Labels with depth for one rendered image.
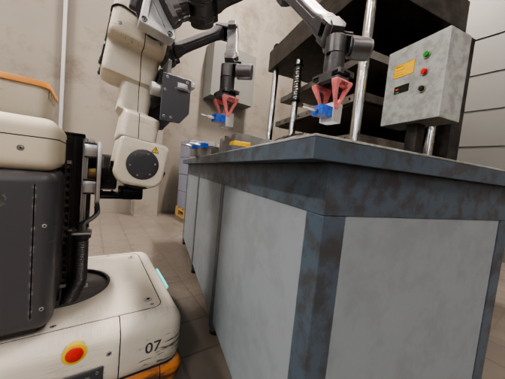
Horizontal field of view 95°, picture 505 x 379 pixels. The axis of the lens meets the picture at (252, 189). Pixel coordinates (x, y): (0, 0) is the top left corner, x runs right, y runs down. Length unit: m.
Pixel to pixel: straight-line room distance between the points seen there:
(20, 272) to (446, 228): 0.98
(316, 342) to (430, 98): 1.20
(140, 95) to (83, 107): 2.84
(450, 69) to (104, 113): 3.53
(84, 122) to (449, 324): 3.74
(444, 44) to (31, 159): 1.57
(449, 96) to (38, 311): 1.66
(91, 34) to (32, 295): 3.54
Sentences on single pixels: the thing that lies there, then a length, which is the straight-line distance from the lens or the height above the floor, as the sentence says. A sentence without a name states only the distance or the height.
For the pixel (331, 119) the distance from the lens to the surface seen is 0.73.
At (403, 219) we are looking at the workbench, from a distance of 0.56.
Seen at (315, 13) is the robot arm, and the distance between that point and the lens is 0.93.
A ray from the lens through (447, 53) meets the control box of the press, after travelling 1.47.
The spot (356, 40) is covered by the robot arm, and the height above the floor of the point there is 1.13.
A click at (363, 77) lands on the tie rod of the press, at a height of 1.33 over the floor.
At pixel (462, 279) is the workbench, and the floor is 0.52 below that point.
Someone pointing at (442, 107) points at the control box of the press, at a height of 1.12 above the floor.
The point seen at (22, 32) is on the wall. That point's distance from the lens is 4.00.
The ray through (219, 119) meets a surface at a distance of 0.95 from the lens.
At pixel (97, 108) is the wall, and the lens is 3.78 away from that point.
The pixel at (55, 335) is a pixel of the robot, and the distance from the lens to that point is 0.85.
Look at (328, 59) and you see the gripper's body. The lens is 0.78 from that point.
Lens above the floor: 0.73
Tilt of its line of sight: 4 degrees down
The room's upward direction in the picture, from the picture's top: 6 degrees clockwise
